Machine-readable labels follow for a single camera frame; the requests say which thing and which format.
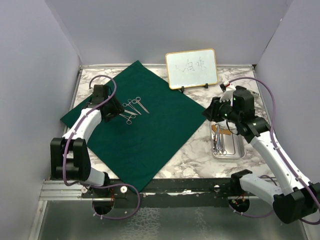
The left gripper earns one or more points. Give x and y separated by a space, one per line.
117 109

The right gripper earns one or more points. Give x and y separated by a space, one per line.
212 112

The steel hemostat clamp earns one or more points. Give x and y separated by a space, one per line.
128 118

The orange strip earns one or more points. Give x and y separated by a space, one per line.
222 130

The steel scalpel handle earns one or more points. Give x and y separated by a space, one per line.
216 138

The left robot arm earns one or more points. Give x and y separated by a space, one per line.
69 155

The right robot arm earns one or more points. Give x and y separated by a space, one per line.
295 196

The green surgical cloth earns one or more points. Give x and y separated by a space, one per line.
136 152

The stainless steel tray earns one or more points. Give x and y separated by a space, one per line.
234 144

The black grey stapler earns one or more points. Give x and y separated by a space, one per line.
255 94

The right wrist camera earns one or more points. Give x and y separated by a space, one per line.
228 90

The white board with frame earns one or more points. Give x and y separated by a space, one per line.
193 68

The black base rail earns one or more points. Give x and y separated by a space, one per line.
171 193

